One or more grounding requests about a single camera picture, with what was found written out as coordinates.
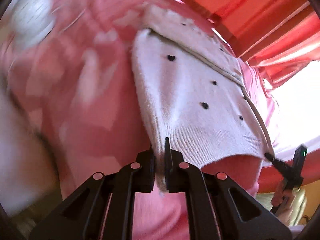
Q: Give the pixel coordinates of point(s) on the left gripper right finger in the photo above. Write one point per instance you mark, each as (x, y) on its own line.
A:
(218, 208)

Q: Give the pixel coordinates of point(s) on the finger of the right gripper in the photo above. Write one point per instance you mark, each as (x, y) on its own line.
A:
(283, 168)
(299, 158)

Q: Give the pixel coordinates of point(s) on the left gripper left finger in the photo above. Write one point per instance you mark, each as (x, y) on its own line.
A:
(101, 207)

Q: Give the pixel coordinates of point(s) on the pink sweater with black hearts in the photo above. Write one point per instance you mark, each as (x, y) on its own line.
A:
(191, 92)

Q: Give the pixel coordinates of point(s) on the pink patterned bed blanket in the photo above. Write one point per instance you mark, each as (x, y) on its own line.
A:
(78, 89)

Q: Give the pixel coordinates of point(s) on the orange curtain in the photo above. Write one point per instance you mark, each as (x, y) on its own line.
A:
(279, 37)

